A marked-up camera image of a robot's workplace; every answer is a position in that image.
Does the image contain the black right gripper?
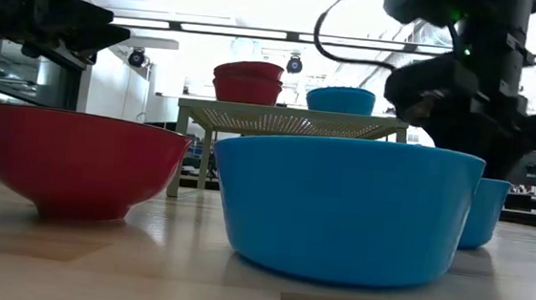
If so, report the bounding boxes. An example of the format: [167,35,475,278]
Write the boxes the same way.
[378,49,536,184]

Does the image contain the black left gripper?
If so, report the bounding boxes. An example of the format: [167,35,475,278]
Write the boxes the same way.
[0,0,134,68]

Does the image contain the red bowls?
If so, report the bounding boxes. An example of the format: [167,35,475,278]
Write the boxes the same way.
[210,72,284,108]

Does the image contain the black computer monitor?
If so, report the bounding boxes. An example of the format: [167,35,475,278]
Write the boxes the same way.
[504,149,536,187]

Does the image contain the black ceiling spotlight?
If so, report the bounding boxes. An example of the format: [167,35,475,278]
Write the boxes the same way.
[286,54,304,75]
[127,46,147,69]

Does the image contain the green perforated metal shelf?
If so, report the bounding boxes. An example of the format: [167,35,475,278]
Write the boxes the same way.
[165,96,411,216]

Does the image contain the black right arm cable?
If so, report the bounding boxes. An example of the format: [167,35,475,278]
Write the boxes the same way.
[311,0,405,73]

